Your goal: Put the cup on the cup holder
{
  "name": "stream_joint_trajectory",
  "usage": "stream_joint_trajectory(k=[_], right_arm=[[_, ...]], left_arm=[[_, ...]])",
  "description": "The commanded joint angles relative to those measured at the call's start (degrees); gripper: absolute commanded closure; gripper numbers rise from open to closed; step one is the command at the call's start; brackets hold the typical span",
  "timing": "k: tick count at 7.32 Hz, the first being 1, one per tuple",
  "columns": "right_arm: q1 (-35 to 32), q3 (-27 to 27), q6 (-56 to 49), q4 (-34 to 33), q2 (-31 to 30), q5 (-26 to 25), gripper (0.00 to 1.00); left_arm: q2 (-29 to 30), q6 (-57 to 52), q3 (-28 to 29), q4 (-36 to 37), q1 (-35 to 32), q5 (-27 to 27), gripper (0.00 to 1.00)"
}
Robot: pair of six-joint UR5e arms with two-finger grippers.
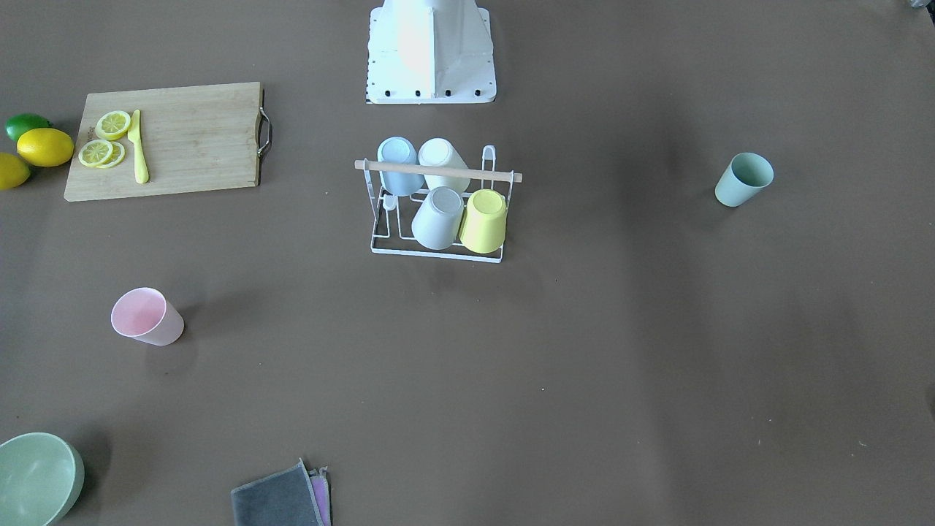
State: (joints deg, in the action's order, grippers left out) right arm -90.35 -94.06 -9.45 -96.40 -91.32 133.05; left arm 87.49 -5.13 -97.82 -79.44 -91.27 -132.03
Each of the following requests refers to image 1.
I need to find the green cup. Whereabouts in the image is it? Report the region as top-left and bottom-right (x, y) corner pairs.
(714, 152), (774, 207)

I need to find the pink cup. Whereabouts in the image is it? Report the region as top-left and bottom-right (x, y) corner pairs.
(110, 287), (185, 346)

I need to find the yellow cup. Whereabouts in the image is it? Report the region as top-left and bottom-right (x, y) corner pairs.
(459, 188), (508, 254)

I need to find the grey cup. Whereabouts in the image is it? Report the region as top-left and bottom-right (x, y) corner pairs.
(412, 186), (465, 250)

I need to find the white cup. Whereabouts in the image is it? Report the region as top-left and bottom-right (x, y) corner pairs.
(418, 137), (471, 193)

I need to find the light blue cup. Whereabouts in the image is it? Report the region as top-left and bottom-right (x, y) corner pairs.
(377, 137), (426, 197)

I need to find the pink cloth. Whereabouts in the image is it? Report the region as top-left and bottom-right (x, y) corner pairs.
(308, 466), (332, 526)

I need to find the bamboo cutting board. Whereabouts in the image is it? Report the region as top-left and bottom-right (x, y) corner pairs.
(64, 81), (268, 202)

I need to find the grey cloth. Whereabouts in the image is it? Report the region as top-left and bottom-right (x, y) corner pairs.
(231, 460), (321, 525)

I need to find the yellow plastic knife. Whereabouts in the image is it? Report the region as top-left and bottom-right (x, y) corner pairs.
(127, 109), (150, 184)

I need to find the yellow lemon at edge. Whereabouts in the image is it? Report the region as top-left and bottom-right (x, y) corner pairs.
(0, 152), (32, 191)

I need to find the green lime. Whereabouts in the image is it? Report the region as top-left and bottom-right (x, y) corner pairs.
(4, 113), (53, 142)

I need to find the green bowl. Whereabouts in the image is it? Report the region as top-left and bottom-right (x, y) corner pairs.
(1, 432), (85, 525)

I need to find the white wire cup holder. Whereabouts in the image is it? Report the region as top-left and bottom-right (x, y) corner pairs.
(354, 144), (523, 263)

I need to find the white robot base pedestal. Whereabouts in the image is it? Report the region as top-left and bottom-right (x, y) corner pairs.
(365, 1), (497, 104)

